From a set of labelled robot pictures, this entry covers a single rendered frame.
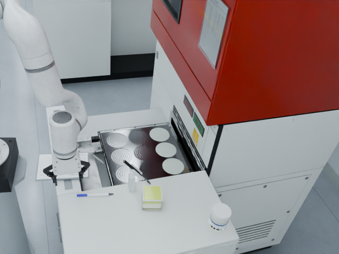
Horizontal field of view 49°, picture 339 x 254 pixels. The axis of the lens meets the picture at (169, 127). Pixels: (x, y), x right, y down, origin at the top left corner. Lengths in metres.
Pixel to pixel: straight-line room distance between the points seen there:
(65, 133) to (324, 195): 2.32
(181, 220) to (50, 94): 0.67
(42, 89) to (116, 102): 2.32
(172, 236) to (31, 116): 2.22
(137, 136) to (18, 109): 1.81
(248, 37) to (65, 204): 0.89
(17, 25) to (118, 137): 0.87
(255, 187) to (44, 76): 1.18
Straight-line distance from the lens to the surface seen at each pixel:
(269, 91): 1.47
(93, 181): 1.65
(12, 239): 2.17
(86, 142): 1.79
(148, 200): 1.40
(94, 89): 3.62
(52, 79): 1.17
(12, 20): 1.13
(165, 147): 1.78
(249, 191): 1.92
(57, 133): 1.27
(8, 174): 1.69
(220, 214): 1.38
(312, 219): 2.96
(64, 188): 1.53
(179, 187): 1.54
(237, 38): 1.25
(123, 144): 1.78
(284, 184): 2.02
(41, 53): 1.14
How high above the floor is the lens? 2.15
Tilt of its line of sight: 41 degrees down
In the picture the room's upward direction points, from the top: 9 degrees clockwise
